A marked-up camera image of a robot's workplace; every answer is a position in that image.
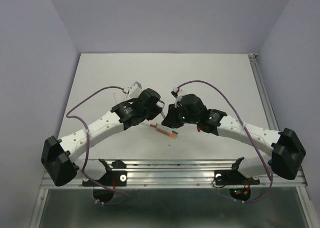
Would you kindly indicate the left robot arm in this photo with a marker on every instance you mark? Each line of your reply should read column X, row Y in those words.
column 59, row 156

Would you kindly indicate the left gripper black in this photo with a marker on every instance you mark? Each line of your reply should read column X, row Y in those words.
column 156, row 110

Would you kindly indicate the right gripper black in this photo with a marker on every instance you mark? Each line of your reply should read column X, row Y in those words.
column 170, row 120

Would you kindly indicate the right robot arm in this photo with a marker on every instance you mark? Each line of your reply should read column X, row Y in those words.
column 280, row 152

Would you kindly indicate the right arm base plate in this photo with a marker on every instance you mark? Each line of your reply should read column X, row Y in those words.
column 232, row 176

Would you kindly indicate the aluminium frame rail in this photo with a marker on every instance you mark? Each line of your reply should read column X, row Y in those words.
column 166, row 174

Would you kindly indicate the right side aluminium rail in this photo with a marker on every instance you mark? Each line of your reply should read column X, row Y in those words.
column 267, row 107

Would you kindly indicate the orange marker clear cap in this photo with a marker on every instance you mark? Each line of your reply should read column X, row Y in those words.
column 166, row 131

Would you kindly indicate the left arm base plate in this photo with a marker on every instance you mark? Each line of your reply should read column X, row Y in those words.
column 110, row 175

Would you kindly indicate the brown capped marker pen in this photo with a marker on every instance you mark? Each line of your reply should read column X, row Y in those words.
column 153, row 125

